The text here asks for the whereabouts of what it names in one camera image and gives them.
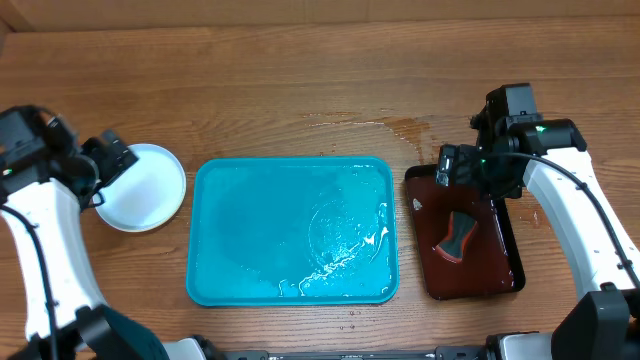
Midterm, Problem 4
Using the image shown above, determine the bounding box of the light blue plate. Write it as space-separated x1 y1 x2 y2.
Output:
96 144 187 233

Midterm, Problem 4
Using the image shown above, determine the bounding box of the orange green sponge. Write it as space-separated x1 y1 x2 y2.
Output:
435 211 478 264

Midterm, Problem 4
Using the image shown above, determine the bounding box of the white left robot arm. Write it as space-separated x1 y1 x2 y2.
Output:
1 130 213 360

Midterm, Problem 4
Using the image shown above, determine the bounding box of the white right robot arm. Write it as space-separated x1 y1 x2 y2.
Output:
436 119 639 359

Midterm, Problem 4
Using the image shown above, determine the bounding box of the black tray with water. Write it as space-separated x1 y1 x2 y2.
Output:
404 165 526 300

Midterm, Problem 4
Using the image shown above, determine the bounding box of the teal plastic tray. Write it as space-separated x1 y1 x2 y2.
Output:
185 156 400 307

